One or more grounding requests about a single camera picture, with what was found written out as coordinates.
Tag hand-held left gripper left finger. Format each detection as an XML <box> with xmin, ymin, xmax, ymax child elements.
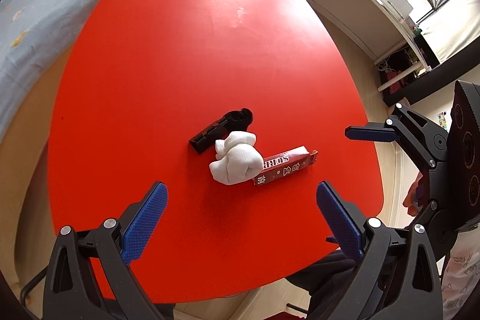
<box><xmin>43</xmin><ymin>181</ymin><xmax>169</xmax><ymax>320</ymax></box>

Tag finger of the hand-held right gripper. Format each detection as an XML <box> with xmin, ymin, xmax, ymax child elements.
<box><xmin>345</xmin><ymin>103</ymin><xmax>449</xmax><ymax>171</ymax></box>
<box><xmin>410</xmin><ymin>199</ymin><xmax>461</xmax><ymax>264</ymax></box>

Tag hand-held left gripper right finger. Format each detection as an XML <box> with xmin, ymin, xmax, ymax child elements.
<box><xmin>316</xmin><ymin>181</ymin><xmax>445</xmax><ymax>320</ymax></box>

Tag red printed carton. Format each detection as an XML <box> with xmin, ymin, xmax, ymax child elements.
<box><xmin>252</xmin><ymin>145</ymin><xmax>319</xmax><ymax>187</ymax></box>

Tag person's right forearm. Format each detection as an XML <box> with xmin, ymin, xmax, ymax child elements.
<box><xmin>440</xmin><ymin>226</ymin><xmax>480</xmax><ymax>320</ymax></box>

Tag person's right hand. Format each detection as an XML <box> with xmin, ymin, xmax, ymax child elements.
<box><xmin>404</xmin><ymin>172</ymin><xmax>427</xmax><ymax>218</ymax></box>

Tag person's dark trousers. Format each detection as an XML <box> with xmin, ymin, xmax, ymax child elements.
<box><xmin>289</xmin><ymin>250</ymin><xmax>361</xmax><ymax>320</ymax></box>

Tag black long case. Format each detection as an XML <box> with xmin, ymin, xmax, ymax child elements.
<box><xmin>188</xmin><ymin>119</ymin><xmax>230</xmax><ymax>155</ymax></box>

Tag white rolled sock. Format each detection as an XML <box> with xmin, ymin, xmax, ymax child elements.
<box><xmin>209</xmin><ymin>130</ymin><xmax>264</xmax><ymax>186</ymax></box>

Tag black metal bar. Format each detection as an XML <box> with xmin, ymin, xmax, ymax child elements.
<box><xmin>20</xmin><ymin>268</ymin><xmax>49</xmax><ymax>306</ymax></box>

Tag white desk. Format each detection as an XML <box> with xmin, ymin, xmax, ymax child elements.
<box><xmin>289</xmin><ymin>0</ymin><xmax>432</xmax><ymax>77</ymax></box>

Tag black sock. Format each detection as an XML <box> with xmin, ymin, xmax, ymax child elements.
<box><xmin>221</xmin><ymin>107</ymin><xmax>254</xmax><ymax>135</ymax></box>

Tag white flat box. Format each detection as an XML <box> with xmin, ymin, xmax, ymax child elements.
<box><xmin>388</xmin><ymin>0</ymin><xmax>414</xmax><ymax>18</ymax></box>

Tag bed with blue sheet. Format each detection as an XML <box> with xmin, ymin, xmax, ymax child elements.
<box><xmin>0</xmin><ymin>0</ymin><xmax>216</xmax><ymax>141</ymax></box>

